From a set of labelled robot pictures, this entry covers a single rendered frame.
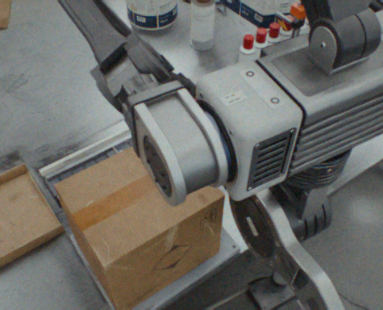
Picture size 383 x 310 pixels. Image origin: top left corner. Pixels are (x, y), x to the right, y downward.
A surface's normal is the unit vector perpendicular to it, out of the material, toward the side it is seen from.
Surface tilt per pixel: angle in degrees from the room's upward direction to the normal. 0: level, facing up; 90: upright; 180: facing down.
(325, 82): 0
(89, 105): 0
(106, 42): 34
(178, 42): 0
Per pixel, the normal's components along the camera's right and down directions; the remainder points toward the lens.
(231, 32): 0.00, -0.63
